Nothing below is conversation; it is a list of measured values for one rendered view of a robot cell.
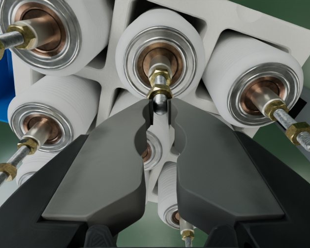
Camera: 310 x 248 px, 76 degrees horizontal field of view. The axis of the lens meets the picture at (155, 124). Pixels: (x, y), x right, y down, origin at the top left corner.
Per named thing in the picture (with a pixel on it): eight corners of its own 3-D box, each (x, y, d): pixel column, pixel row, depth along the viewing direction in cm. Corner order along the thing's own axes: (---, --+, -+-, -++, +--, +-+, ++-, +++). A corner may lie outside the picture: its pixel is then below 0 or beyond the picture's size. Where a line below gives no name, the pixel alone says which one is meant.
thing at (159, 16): (197, 36, 36) (226, 66, 20) (159, 73, 39) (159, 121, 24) (160, -9, 32) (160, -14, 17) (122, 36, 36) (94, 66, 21)
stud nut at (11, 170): (16, 177, 20) (11, 184, 19) (-2, 173, 20) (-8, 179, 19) (17, 164, 19) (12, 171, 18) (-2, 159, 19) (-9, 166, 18)
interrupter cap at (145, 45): (211, 65, 21) (212, 67, 20) (159, 109, 24) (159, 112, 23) (160, 5, 18) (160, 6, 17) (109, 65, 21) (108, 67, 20)
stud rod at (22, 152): (41, 140, 24) (-2, 191, 18) (32, 138, 24) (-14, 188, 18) (41, 134, 24) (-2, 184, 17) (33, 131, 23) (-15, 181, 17)
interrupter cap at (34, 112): (43, 157, 28) (40, 160, 28) (-1, 115, 25) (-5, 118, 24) (86, 139, 26) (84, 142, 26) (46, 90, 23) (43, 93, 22)
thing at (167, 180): (189, 166, 53) (201, 234, 37) (154, 159, 52) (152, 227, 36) (202, 137, 48) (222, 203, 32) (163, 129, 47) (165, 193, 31)
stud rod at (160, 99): (154, 76, 19) (151, 114, 13) (155, 66, 19) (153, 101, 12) (164, 77, 19) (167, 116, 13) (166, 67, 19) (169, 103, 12)
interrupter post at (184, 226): (189, 219, 35) (192, 238, 33) (176, 217, 35) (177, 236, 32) (194, 211, 34) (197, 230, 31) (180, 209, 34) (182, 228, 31)
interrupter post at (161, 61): (176, 65, 21) (178, 75, 18) (160, 80, 22) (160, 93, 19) (160, 48, 20) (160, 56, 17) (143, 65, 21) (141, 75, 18)
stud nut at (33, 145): (36, 152, 23) (32, 157, 22) (21, 148, 23) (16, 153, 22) (38, 140, 22) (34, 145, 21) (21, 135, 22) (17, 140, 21)
